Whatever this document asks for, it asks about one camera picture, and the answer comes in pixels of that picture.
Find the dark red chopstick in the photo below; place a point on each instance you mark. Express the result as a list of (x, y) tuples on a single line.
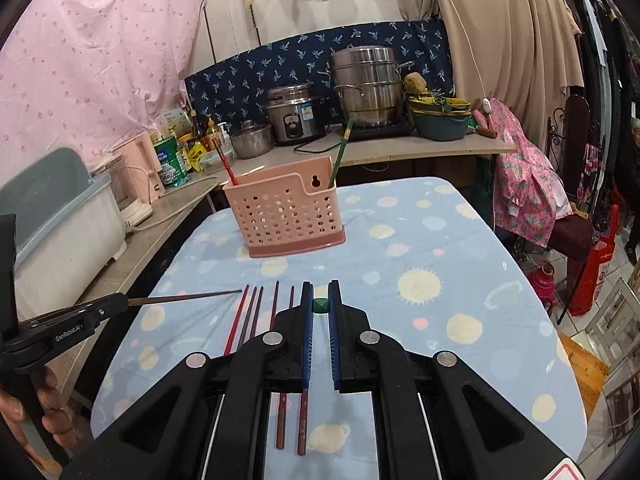
[(190, 295)]

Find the yellow seasoning packet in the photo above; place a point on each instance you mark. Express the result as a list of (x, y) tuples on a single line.
[(195, 155)]

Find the pink perforated utensil basket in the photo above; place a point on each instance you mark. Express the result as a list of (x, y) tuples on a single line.
[(285, 215)]

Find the green chopstick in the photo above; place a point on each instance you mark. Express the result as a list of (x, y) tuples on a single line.
[(341, 152), (319, 306)]

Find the tan lumpy object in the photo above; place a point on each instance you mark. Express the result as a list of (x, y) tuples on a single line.
[(415, 82)]

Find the red bottle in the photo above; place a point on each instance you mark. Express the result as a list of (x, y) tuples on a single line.
[(544, 282)]

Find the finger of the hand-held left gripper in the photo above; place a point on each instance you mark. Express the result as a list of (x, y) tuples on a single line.
[(107, 305)]

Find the dark brown chopstick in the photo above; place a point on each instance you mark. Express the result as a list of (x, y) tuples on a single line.
[(248, 312), (256, 312), (281, 420)]

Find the pink dotted curtain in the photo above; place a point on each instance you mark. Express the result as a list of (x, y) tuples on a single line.
[(100, 60)]

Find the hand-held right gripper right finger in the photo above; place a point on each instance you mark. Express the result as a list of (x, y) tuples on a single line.
[(334, 345)]

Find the beige curtain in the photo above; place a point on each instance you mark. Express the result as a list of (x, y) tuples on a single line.
[(500, 20)]

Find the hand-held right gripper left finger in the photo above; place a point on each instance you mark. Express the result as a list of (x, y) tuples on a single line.
[(307, 345)]

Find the green vegetables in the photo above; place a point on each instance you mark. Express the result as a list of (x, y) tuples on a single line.
[(442, 100)]

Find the pink electric kettle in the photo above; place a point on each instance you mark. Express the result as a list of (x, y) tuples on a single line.
[(140, 170)]

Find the steel rice cooker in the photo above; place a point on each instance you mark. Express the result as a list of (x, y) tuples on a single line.
[(295, 115)]

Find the white carton box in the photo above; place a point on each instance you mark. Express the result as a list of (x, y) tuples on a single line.
[(170, 122)]

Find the dark metal chair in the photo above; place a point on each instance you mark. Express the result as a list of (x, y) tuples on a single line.
[(575, 125)]

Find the person's left hand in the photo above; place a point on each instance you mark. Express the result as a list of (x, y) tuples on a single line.
[(56, 425)]

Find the pink floral garment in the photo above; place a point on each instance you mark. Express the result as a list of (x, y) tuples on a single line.
[(520, 180)]

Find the small steel lidded pot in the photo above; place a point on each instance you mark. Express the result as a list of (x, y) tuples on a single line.
[(252, 142)]

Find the green tin can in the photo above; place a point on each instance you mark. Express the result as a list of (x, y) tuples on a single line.
[(167, 165)]

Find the blue saucepan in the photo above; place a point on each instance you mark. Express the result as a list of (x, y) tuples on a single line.
[(440, 130)]

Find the hanging dark clothes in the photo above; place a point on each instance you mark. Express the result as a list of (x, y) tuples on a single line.
[(610, 60)]

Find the clear plastic food container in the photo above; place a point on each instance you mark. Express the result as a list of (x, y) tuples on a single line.
[(215, 160)]

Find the dark blue printed cloth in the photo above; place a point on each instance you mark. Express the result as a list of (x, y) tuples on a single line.
[(240, 75)]

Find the steel steamer pot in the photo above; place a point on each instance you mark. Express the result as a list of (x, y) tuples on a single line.
[(367, 85)]

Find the dark sauce bottle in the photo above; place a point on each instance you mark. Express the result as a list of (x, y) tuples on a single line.
[(192, 120)]

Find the yellow green bowl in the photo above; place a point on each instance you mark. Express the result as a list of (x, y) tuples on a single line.
[(425, 106)]

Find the white wooden frame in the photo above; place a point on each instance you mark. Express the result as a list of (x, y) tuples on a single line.
[(617, 325)]

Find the black induction cooker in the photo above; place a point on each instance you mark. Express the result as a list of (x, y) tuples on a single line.
[(390, 131)]

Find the white storage bin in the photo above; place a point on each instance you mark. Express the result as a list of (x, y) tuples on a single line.
[(65, 240)]

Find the yellow soap bottle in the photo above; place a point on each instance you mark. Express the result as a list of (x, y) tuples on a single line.
[(213, 135)]

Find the blue printed tablecloth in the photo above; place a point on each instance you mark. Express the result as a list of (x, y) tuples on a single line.
[(425, 240)]

